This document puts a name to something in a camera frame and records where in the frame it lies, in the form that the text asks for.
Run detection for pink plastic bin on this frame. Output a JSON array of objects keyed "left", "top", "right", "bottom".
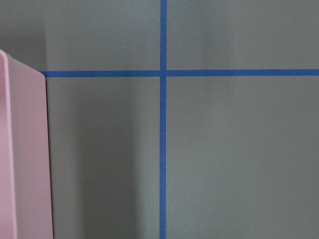
[{"left": 0, "top": 52, "right": 53, "bottom": 239}]

